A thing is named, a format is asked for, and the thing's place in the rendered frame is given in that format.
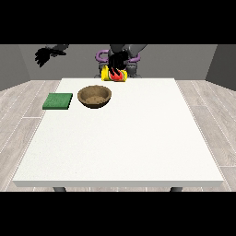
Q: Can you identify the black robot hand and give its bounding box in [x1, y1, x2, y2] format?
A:
[34, 46, 67, 68]
[107, 50, 130, 79]

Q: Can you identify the brown wooden bowl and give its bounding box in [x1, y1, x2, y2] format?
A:
[77, 85, 112, 110]

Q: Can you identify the green square pad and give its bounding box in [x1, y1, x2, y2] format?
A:
[41, 92, 74, 111]

